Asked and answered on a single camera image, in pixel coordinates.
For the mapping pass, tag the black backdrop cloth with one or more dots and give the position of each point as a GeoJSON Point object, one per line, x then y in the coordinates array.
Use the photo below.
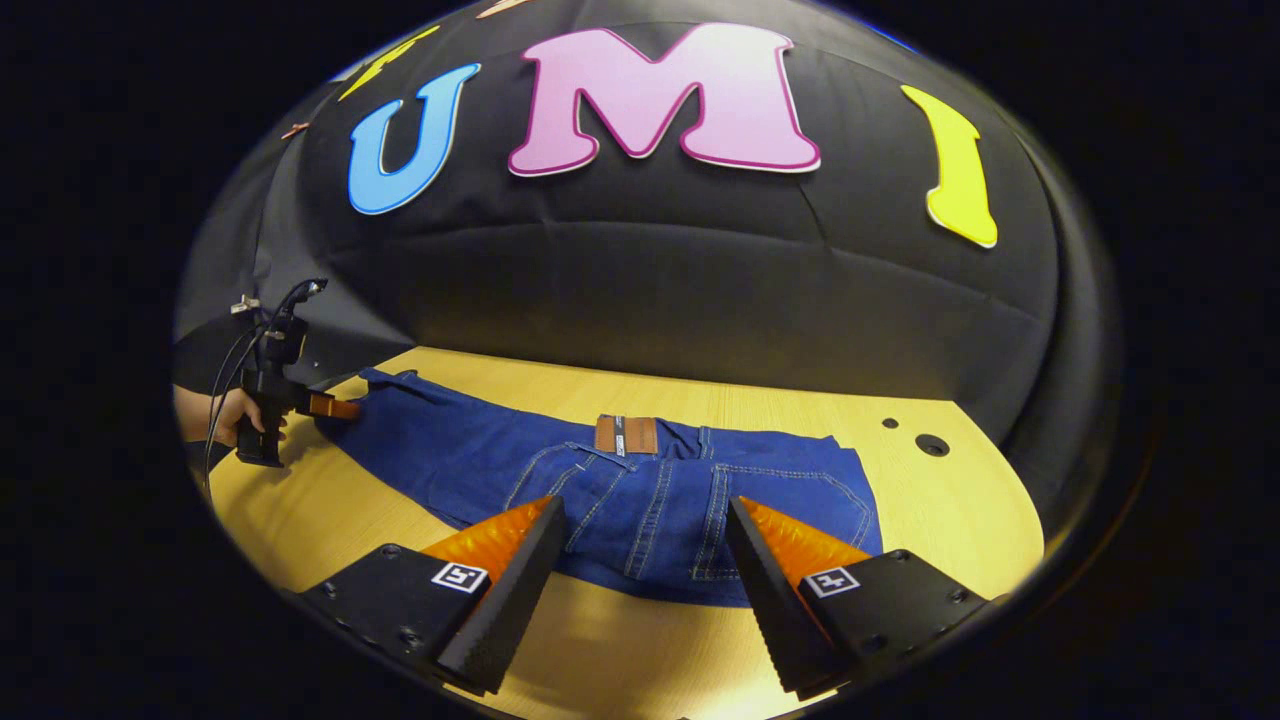
{"type": "Point", "coordinates": [650, 280]}

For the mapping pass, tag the blue jeans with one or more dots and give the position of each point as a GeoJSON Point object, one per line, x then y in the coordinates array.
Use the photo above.
{"type": "Point", "coordinates": [480, 450]}

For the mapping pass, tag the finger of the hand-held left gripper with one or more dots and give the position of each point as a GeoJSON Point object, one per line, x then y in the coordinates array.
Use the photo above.
{"type": "Point", "coordinates": [335, 407]}

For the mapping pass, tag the white cloth clip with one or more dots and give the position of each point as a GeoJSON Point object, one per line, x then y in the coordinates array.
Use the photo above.
{"type": "Point", "coordinates": [245, 304]}

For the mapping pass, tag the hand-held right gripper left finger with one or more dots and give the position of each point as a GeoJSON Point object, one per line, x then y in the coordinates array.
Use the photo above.
{"type": "Point", "coordinates": [510, 610]}

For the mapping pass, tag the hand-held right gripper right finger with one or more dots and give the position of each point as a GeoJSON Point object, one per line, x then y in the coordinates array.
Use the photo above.
{"type": "Point", "coordinates": [775, 610]}

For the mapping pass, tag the copper cloth clip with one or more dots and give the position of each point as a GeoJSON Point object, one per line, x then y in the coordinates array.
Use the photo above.
{"type": "Point", "coordinates": [296, 130]}

